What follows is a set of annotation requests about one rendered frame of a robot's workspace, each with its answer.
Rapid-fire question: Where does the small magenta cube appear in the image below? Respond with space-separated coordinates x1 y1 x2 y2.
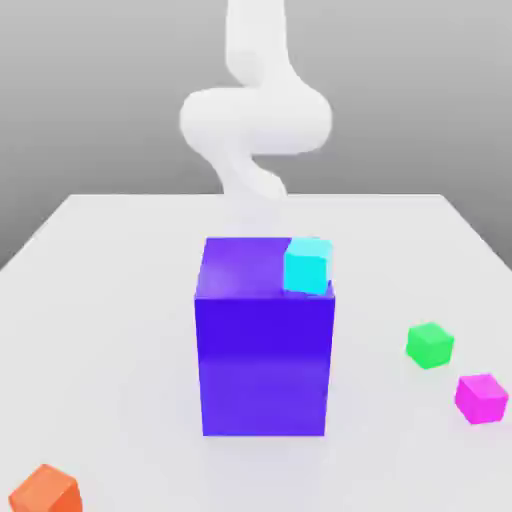
453 372 510 426

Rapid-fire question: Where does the small orange cube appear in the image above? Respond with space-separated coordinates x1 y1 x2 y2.
7 463 84 512

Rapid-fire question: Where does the small green cube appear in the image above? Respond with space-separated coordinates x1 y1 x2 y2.
404 321 456 371

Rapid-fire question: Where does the small cyan cube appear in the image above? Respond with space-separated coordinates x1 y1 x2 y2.
282 236 334 297

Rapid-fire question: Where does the large purple box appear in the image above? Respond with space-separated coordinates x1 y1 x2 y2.
193 236 337 438

